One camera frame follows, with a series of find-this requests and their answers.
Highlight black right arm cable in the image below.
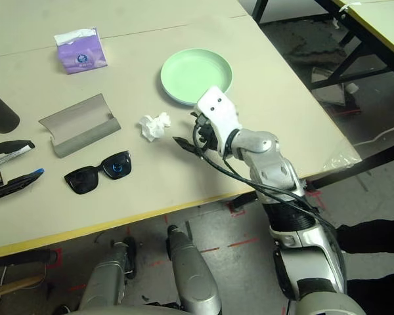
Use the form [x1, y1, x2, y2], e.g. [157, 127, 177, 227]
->
[190, 112, 345, 230]

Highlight wooden stick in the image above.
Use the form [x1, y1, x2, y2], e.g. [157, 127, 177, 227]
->
[0, 275, 43, 298]

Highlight white zip tie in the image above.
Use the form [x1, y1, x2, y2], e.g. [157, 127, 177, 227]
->
[338, 1, 362, 12]

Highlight white tissue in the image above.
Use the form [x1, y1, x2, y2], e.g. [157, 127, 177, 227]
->
[139, 112, 171, 142]

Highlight black plastic cup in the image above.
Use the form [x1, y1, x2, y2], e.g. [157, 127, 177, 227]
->
[0, 84, 20, 135]

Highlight black-framed yellow-edged table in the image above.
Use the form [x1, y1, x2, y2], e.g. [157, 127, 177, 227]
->
[252, 0, 394, 91]

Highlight blue-capped whiteboard marker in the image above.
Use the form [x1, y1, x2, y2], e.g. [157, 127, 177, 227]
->
[0, 167, 45, 205]

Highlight grey open glasses case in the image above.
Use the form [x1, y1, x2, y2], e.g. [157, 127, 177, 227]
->
[38, 93, 121, 159]

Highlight black sunglasses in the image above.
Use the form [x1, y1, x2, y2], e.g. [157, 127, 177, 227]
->
[64, 150, 133, 196]

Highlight silver robot left leg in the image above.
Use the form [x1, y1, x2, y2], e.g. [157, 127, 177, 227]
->
[77, 236, 139, 312]

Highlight light green plate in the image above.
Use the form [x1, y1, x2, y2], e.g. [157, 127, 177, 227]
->
[160, 48, 233, 106]

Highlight purple tissue pack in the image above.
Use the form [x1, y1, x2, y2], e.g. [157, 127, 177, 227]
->
[54, 27, 108, 75]

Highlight grey robot torso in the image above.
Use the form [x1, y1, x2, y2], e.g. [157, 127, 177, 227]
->
[65, 303, 185, 315]

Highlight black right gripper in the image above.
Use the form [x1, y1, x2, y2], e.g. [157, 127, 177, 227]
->
[172, 114, 223, 154]

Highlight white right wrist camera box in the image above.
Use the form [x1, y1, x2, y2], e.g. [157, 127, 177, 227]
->
[196, 85, 243, 156]

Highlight silver robot right leg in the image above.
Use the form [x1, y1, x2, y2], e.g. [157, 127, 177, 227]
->
[166, 224, 223, 315]

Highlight clear plastic bag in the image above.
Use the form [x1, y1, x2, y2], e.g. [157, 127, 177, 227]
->
[323, 136, 362, 170]

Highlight silver robot leg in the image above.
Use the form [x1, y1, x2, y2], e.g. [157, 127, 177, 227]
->
[166, 224, 223, 315]
[77, 236, 139, 312]

